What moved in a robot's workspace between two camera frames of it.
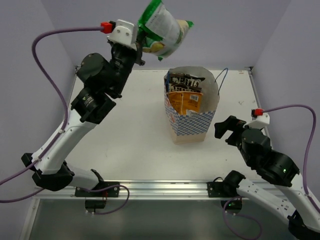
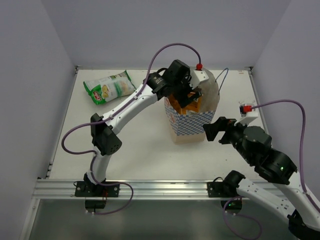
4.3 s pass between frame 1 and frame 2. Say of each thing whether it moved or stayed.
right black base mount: stayed
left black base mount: stayed
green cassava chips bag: moved
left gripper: moved
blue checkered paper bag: stayed
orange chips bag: stayed
